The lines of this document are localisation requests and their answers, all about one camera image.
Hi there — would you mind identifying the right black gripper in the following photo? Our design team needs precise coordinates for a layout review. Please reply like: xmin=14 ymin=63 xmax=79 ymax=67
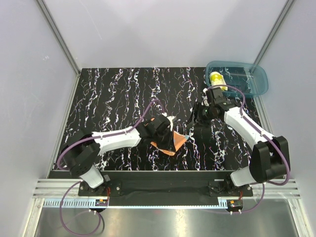
xmin=186 ymin=102 xmax=215 ymax=129

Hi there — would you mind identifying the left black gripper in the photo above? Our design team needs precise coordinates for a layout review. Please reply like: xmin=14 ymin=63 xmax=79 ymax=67
xmin=153 ymin=128 xmax=175 ymax=152

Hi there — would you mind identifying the orange blue patterned towel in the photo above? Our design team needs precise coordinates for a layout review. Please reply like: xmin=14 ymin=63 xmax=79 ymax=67
xmin=159 ymin=131 xmax=189 ymax=156

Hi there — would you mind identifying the yellow crocodile towel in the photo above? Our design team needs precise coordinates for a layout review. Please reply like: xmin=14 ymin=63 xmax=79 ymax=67
xmin=209 ymin=72 xmax=228 ymax=91

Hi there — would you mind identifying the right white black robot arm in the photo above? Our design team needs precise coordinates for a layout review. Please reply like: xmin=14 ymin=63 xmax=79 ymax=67
xmin=187 ymin=86 xmax=290 ymax=196

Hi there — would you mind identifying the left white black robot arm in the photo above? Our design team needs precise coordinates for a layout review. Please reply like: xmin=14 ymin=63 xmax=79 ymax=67
xmin=57 ymin=113 xmax=175 ymax=196

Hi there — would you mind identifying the blue transparent plastic bin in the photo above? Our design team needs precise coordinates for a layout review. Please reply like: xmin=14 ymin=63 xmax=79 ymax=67
xmin=205 ymin=61 xmax=269 ymax=98

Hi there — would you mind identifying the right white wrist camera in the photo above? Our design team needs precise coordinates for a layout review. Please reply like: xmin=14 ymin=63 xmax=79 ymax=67
xmin=201 ymin=88 xmax=209 ymax=106

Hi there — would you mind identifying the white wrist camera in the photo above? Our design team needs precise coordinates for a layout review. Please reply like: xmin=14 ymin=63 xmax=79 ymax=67
xmin=166 ymin=116 xmax=176 ymax=131
xmin=201 ymin=88 xmax=209 ymax=106

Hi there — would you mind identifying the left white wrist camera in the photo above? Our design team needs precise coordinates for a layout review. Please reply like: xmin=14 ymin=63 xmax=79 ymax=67
xmin=166 ymin=116 xmax=176 ymax=131

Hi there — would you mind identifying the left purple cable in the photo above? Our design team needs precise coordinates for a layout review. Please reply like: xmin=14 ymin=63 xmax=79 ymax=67
xmin=56 ymin=99 xmax=166 ymax=235

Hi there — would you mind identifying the purple cable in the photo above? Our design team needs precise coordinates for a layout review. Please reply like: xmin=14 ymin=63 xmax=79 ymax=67
xmin=56 ymin=99 xmax=166 ymax=235
xmin=204 ymin=85 xmax=291 ymax=213

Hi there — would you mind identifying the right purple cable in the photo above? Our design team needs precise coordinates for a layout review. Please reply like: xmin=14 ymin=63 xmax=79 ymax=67
xmin=204 ymin=85 xmax=291 ymax=213

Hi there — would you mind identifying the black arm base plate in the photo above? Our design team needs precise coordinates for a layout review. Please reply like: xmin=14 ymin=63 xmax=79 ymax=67
xmin=80 ymin=171 xmax=249 ymax=196

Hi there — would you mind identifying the aluminium rail with slots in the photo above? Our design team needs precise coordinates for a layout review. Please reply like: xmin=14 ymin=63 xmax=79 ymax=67
xmin=33 ymin=179 xmax=300 ymax=209

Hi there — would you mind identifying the left aluminium frame post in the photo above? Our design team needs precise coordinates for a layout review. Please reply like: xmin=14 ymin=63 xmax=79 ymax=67
xmin=35 ymin=0 xmax=81 ymax=76

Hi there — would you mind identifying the aluminium frame post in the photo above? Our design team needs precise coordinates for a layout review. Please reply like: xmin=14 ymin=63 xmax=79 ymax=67
xmin=35 ymin=0 xmax=81 ymax=76
xmin=253 ymin=0 xmax=296 ymax=65

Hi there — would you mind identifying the right aluminium frame post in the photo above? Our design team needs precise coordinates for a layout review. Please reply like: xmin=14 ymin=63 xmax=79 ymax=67
xmin=253 ymin=0 xmax=296 ymax=65

